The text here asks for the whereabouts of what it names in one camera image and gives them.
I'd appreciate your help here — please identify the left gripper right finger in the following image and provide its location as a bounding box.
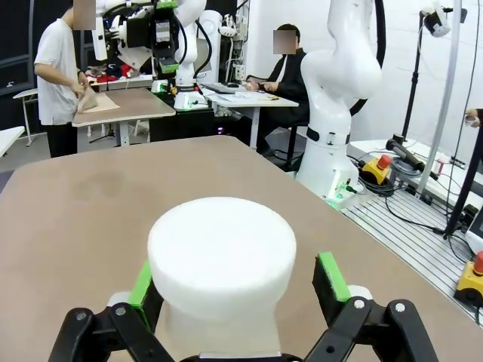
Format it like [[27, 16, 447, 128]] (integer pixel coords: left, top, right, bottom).
[[303, 251, 441, 362]]

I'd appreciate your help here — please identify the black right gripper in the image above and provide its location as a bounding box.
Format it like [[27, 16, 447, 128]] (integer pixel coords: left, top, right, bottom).
[[126, 0, 180, 75]]

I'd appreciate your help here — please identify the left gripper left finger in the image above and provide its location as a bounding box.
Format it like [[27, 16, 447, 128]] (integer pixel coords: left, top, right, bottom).
[[48, 259, 179, 362]]

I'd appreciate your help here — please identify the white round stopper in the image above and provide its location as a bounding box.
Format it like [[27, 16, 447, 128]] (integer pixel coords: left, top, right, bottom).
[[146, 195, 298, 357]]

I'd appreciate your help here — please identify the bystander hand with dark sleeve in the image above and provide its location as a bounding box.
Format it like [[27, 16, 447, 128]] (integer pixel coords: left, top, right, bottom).
[[465, 108, 483, 129]]

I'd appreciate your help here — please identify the pile of red white clothes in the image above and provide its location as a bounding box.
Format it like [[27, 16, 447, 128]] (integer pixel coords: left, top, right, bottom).
[[85, 63, 154, 82]]

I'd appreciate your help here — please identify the grey keyboard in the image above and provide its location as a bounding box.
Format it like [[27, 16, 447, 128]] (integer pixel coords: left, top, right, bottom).
[[203, 83, 238, 95]]

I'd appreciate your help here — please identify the brown top table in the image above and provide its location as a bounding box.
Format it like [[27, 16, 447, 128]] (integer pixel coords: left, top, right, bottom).
[[71, 87, 177, 147]]

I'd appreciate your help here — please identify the black controller cabinet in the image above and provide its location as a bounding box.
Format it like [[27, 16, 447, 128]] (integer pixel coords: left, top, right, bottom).
[[149, 108, 217, 143]]

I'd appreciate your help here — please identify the beige folded cloth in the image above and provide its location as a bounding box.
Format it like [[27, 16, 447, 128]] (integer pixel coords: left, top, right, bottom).
[[77, 90, 122, 115]]

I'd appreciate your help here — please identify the white office desk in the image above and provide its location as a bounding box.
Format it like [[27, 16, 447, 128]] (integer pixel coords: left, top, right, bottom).
[[199, 81, 300, 152]]

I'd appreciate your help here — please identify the yellow red emergency stop button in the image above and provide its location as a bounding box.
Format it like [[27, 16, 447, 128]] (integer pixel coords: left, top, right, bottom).
[[357, 154, 394, 186], [454, 250, 483, 305]]

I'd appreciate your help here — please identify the standing person in white shirt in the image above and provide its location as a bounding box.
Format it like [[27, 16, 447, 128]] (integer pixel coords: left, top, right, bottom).
[[33, 0, 90, 159]]

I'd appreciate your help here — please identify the seated person in black jacket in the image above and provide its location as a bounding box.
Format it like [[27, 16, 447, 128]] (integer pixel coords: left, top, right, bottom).
[[245, 23, 312, 155]]

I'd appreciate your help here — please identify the white box device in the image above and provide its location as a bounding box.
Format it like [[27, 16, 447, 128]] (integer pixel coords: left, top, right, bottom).
[[463, 205, 483, 254]]

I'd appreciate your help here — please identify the narrow white side table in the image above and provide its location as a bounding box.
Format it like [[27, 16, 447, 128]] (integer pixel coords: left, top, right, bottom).
[[13, 88, 39, 147]]

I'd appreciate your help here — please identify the black office chair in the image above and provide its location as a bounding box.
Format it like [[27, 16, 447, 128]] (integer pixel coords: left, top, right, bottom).
[[270, 120, 309, 171]]

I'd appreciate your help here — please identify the white equipment bench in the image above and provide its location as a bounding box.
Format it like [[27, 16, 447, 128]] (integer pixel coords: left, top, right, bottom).
[[349, 138, 483, 207]]

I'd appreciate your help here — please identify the large white rounded table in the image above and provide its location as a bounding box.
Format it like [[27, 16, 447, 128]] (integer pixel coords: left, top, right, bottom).
[[0, 126, 26, 158]]

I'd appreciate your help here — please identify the black light stand pole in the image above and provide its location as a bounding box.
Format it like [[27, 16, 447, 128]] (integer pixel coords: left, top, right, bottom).
[[400, 0, 423, 143]]

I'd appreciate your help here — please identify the white robot with cables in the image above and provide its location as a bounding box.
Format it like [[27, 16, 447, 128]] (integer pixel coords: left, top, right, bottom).
[[218, 13, 248, 85]]

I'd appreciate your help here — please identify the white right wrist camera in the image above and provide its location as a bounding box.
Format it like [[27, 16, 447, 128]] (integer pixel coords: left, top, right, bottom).
[[92, 14, 109, 62]]

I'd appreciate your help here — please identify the slotted aluminium base plate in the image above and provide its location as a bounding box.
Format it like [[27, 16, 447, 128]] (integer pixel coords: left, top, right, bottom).
[[338, 183, 483, 330]]

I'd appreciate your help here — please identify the long black cable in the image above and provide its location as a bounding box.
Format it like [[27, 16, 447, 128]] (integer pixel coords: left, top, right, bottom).
[[383, 187, 473, 262]]

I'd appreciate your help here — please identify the coiled black cable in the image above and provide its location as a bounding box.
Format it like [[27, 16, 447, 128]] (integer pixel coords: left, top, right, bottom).
[[356, 176, 398, 198]]

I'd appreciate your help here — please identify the black slanted post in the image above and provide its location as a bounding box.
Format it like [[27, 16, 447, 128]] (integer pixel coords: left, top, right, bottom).
[[443, 112, 483, 241]]

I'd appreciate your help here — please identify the black handle device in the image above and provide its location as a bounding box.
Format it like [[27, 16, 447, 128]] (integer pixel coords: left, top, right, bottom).
[[385, 133, 427, 172]]

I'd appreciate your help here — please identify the thick black right arm hose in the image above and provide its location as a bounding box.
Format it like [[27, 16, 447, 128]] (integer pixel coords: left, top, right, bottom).
[[349, 0, 388, 117]]

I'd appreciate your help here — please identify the white camera on stand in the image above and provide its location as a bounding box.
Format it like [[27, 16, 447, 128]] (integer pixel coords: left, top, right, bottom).
[[420, 1, 452, 39]]

